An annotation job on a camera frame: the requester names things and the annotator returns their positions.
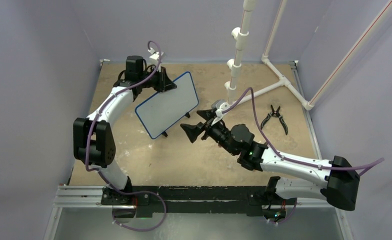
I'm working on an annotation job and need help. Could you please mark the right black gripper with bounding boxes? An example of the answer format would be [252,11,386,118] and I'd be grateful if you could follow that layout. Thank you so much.
[181,109,238,156]

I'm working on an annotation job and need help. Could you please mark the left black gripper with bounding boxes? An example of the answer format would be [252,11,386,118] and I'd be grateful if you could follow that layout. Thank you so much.
[139,67,177,94]

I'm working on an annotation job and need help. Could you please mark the blue framed whiteboard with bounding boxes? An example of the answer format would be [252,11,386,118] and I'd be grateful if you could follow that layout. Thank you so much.
[134,71,199,140]

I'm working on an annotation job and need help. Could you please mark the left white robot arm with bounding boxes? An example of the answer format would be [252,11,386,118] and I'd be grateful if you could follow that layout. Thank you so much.
[73,52,177,205]

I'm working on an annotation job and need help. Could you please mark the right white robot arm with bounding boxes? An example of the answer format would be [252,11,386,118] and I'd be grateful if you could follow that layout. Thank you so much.
[180,110,361,211]

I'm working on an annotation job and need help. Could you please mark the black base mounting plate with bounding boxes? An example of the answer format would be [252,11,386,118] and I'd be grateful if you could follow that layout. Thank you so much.
[100,185,296,218]

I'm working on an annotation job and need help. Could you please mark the white PVC pipe stand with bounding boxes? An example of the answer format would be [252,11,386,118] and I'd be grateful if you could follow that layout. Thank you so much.
[224,0,315,111]

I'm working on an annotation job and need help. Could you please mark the white pipe with red stripe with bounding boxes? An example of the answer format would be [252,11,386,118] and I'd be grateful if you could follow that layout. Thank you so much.
[306,0,392,110]

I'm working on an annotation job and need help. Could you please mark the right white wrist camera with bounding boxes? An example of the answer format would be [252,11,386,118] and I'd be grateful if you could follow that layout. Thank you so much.
[211,99,230,126]

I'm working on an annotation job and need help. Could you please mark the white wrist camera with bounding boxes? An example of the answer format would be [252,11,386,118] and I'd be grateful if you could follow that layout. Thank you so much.
[148,47,162,66]
[211,99,230,126]

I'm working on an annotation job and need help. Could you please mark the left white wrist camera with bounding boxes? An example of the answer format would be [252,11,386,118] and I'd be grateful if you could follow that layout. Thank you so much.
[148,47,162,66]

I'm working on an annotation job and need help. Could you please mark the black handled pliers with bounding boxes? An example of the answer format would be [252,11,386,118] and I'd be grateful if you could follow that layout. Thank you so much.
[260,104,289,135]

